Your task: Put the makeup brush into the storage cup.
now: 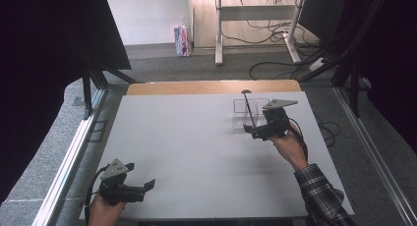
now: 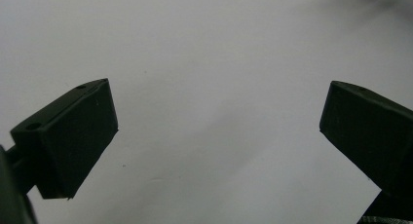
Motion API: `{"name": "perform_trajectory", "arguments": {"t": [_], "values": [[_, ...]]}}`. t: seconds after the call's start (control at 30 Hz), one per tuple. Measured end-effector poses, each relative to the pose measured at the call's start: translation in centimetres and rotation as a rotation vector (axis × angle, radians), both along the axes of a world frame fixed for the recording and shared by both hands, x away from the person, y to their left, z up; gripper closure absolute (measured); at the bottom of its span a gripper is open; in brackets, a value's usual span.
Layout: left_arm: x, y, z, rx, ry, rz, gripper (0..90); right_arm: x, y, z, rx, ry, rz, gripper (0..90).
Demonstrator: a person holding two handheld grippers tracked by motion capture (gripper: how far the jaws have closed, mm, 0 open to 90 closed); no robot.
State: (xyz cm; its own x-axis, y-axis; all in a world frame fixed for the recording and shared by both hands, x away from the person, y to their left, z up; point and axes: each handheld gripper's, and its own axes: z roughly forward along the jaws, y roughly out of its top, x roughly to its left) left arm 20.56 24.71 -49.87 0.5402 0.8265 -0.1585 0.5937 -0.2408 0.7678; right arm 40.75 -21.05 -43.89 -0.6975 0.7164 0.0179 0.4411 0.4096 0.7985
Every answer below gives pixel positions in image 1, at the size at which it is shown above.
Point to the black metal stand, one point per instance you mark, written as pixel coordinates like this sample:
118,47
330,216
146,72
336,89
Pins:
93,78

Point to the person's left hand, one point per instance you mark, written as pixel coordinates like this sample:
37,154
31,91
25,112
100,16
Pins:
104,213

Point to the black curtain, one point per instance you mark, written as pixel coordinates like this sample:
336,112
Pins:
387,55
42,55

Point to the person's right hand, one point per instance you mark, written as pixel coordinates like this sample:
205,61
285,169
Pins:
289,147

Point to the white metal desk frame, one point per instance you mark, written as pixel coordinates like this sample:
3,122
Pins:
255,14

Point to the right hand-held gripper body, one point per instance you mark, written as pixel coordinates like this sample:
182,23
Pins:
274,121

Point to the clear acrylic holder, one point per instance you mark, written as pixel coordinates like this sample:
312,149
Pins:
249,116

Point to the aluminium rail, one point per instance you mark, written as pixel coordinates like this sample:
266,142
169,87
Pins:
373,154
70,160

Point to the pink and blue carton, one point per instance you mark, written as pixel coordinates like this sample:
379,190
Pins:
182,41

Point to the black makeup brush silver ferrule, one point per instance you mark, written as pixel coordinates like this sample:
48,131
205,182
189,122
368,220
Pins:
250,109

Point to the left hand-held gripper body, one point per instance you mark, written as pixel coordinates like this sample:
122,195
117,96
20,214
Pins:
117,184

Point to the white power strip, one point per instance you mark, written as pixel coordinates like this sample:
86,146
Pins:
318,64

